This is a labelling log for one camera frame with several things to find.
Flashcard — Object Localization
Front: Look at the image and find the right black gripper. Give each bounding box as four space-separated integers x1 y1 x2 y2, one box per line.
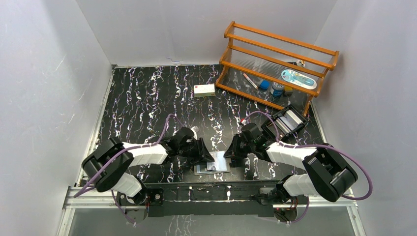
224 133 255 159

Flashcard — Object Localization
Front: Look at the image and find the grey card holder wallet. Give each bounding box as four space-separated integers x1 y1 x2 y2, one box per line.
194 151 232 176

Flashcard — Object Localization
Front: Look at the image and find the credit card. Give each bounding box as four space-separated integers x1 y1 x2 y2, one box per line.
207 151 228 172

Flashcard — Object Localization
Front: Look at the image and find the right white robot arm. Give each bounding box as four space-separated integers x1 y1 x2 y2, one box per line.
224 123 358 204

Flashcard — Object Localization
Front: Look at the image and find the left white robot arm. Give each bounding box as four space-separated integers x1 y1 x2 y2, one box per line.
82 127 214 205

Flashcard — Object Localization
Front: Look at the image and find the black card tray box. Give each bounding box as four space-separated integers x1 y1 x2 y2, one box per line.
261 104 307 142

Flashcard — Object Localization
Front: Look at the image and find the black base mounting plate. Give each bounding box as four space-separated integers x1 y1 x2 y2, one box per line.
147 180 293 217

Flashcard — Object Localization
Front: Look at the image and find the white small cardboard box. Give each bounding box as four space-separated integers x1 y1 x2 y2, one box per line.
193 84 215 97

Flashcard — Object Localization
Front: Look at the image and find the blue small block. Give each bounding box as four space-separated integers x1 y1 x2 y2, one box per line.
258 80 270 90

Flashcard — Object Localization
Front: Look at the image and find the white marker pen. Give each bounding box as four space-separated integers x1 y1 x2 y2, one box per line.
243 73 258 89

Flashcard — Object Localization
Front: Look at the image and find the yellow black small block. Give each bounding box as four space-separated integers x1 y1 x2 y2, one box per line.
283 86 294 96

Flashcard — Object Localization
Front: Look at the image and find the orange wooden shelf rack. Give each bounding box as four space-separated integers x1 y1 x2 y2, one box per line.
215 21 340 116

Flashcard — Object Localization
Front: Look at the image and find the blister pack blue tool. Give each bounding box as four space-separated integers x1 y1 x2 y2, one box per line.
281 69 317 90

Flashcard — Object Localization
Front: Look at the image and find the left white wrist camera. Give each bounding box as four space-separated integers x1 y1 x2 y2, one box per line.
190 126 200 140

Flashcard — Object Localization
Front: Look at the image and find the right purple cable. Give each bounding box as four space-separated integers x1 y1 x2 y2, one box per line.
241 111 374 201

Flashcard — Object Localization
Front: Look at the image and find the purple cable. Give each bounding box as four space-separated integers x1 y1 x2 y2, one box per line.
73 113 185 199
241 111 374 201

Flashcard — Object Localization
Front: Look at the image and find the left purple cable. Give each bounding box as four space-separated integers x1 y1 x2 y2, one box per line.
73 113 185 199

